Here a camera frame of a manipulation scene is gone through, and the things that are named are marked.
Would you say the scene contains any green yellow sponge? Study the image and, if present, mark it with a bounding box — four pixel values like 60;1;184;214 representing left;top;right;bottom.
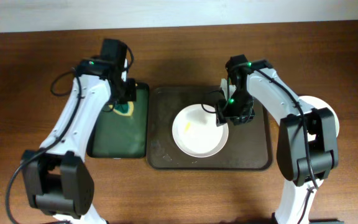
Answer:
108;101;134;116

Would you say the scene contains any pink-white plate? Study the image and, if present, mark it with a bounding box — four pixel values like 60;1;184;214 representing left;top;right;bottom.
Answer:
172;104;229;158

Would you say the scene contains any white plate with stain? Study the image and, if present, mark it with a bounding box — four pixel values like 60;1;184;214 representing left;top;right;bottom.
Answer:
300;95;340;137

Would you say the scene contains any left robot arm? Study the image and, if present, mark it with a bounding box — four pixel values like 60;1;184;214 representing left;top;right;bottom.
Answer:
18;58;136;223

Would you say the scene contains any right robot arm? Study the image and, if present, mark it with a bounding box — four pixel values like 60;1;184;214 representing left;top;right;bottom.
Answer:
214;55;339;223

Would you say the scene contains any dark brown tray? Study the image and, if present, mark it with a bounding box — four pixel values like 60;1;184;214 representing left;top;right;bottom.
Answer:
146;86;273;171

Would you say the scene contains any green tray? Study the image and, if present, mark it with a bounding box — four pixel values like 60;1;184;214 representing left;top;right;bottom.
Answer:
86;83;149;159

